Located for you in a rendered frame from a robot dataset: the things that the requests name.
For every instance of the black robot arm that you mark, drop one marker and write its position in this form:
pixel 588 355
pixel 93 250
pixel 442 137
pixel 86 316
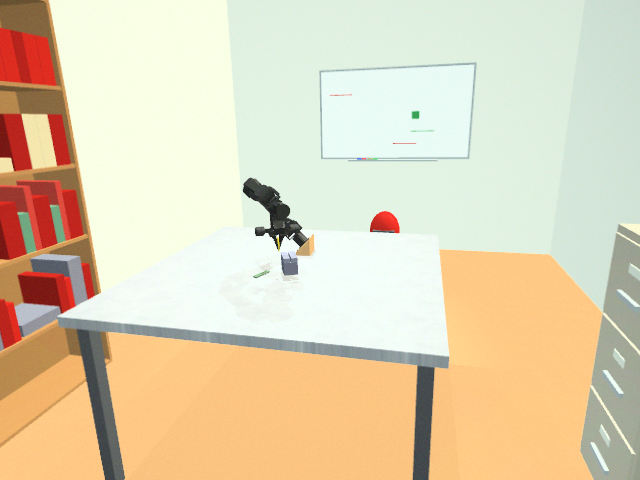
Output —
pixel 265 196

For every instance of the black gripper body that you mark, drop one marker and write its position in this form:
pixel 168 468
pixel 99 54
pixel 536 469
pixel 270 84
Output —
pixel 260 231

